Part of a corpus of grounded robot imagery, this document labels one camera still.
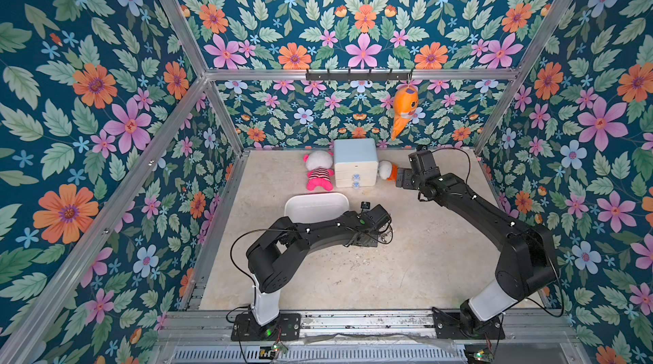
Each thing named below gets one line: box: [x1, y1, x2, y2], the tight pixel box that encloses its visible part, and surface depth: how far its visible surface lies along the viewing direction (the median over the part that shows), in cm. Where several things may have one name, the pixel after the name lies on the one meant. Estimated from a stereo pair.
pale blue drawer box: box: [334, 137, 379, 189], surface depth 101 cm
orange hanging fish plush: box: [391, 79, 423, 141], surface depth 96 cm
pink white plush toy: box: [302, 150, 336, 192], surface depth 107 cm
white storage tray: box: [284, 192, 351, 225], surface depth 98 cm
